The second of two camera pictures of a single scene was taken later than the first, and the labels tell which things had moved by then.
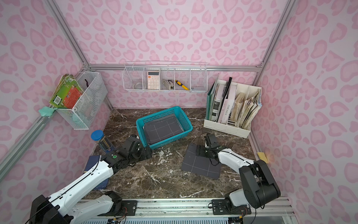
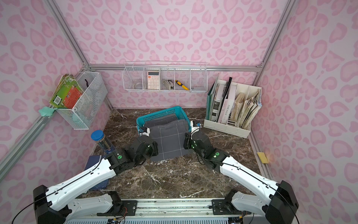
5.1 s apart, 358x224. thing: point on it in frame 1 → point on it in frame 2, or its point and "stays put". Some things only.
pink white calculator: x=153 y=80 stays put
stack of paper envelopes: x=243 y=111 stays put
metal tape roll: x=138 y=86 stays put
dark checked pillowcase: x=199 y=165 → x=169 y=137
